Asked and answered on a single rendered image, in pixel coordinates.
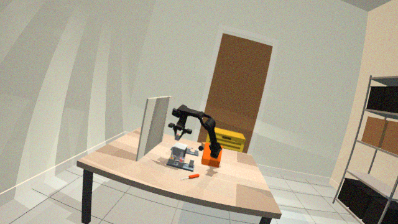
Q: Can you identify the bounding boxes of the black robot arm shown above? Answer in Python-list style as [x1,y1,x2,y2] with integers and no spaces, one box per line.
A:
[172,105,222,159]

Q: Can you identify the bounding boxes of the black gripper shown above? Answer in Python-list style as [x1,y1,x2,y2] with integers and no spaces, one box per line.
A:
[168,120,192,140]

